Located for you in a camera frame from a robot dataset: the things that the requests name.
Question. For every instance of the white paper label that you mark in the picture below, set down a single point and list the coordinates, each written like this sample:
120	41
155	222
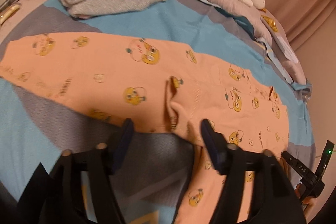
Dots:
286	49

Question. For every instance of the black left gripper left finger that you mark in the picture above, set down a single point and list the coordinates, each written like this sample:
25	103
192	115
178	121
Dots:
100	163

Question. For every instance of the person's right hand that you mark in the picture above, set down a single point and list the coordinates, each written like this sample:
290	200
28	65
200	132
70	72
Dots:
308	202

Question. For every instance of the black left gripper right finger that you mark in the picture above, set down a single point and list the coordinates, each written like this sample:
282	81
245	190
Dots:
273	198

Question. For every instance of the orange duck print garment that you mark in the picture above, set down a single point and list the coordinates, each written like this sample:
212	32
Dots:
162	86

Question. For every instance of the blue grey bed sheet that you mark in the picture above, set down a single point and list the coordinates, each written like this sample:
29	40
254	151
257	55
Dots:
157	168

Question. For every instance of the yellow tag on quilt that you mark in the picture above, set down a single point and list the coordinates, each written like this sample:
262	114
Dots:
270	22

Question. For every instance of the mauve quilt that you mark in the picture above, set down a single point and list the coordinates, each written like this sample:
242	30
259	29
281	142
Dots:
261	30

